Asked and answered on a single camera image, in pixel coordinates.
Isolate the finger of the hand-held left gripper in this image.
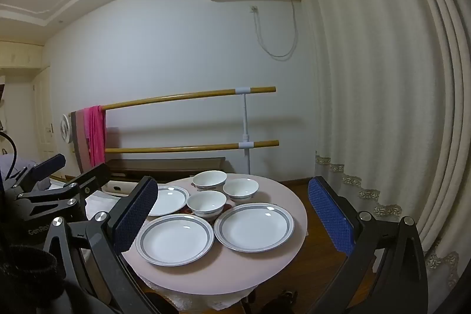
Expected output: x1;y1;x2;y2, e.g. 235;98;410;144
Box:
18;163;111;215
15;154;67;190

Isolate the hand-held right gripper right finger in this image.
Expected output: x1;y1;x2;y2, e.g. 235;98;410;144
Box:
307;176;429;314

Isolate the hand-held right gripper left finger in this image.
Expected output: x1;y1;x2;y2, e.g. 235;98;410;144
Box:
42;176;162;314

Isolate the white plate with grey rim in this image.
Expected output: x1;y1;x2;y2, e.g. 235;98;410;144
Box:
147;185;190;217
214;203;295;253
136;214;215;267

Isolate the white patterned-rim bowl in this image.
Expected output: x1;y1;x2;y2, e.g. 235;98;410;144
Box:
192;170;228;191
186;190;227;219
223;178;259;204

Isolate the grey pillow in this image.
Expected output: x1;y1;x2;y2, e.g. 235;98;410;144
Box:
0;156;54;193

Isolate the white bed sheet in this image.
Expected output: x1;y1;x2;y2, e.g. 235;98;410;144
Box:
48;175;127;226

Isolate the white storage box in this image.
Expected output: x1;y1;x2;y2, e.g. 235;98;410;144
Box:
103;180;140;197

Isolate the brown towel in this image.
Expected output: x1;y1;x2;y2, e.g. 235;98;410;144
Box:
70;110;92;173

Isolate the white round disc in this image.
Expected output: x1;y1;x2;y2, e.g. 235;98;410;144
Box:
60;114;72;143

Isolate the pink towel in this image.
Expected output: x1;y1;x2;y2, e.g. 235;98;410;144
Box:
83;105;107;167

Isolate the white panel door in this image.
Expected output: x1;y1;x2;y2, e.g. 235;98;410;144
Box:
31;67;57;167

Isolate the round pink table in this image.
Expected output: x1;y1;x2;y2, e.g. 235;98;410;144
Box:
121;172;308;302

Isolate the white barre stand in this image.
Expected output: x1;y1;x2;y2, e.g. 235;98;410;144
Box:
236;87;255;175

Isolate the cream curtain with lace trim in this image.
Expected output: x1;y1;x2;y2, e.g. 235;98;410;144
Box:
297;0;471;300

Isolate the black cable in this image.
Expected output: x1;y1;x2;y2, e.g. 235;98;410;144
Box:
0;132;19;179

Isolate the dark wooden bed frame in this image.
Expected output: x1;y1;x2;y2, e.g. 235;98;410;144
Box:
105;157;226;179

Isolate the cream wall cabinet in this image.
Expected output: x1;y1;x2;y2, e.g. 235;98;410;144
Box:
0;41;49;69

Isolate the white air conditioner hose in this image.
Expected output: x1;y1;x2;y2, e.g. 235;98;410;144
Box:
252;0;298;59

